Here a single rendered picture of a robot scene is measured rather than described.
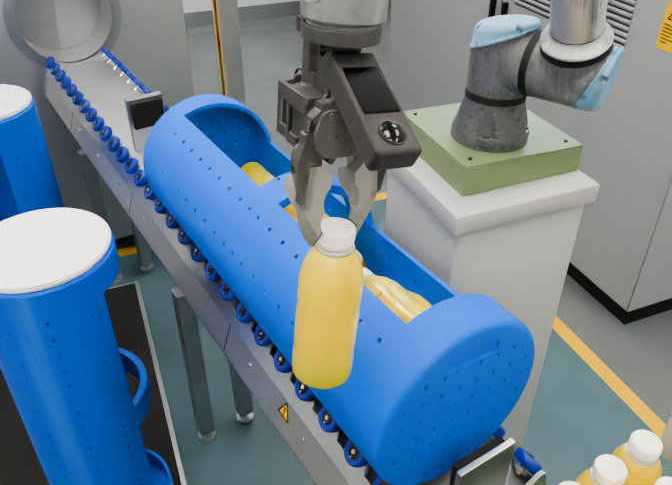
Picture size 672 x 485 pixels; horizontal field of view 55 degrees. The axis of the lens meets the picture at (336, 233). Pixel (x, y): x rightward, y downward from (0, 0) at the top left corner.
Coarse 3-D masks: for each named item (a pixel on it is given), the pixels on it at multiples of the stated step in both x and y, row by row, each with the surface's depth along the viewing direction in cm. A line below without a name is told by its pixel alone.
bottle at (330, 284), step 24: (312, 264) 65; (336, 264) 64; (360, 264) 66; (312, 288) 65; (336, 288) 65; (360, 288) 67; (312, 312) 66; (336, 312) 66; (312, 336) 68; (336, 336) 68; (312, 360) 69; (336, 360) 69; (312, 384) 71; (336, 384) 71
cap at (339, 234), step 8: (328, 224) 65; (336, 224) 65; (344, 224) 65; (352, 224) 65; (328, 232) 63; (336, 232) 64; (344, 232) 64; (352, 232) 64; (320, 240) 64; (328, 240) 63; (336, 240) 63; (344, 240) 63; (352, 240) 64; (328, 248) 64; (336, 248) 64; (344, 248) 64
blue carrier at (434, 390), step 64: (192, 128) 130; (256, 128) 151; (192, 192) 121; (256, 192) 110; (256, 256) 103; (384, 256) 120; (256, 320) 108; (384, 320) 84; (448, 320) 82; (512, 320) 85; (384, 384) 80; (448, 384) 83; (512, 384) 93; (384, 448) 82; (448, 448) 92
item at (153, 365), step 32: (128, 288) 256; (128, 320) 240; (0, 384) 215; (128, 384) 215; (160, 384) 215; (0, 416) 204; (160, 416) 204; (0, 448) 194; (32, 448) 194; (160, 448) 194; (0, 480) 186; (32, 480) 186
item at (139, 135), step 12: (144, 96) 177; (156, 96) 179; (132, 108) 175; (144, 108) 177; (156, 108) 179; (132, 120) 178; (144, 120) 178; (156, 120) 180; (132, 132) 180; (144, 132) 182; (144, 144) 184
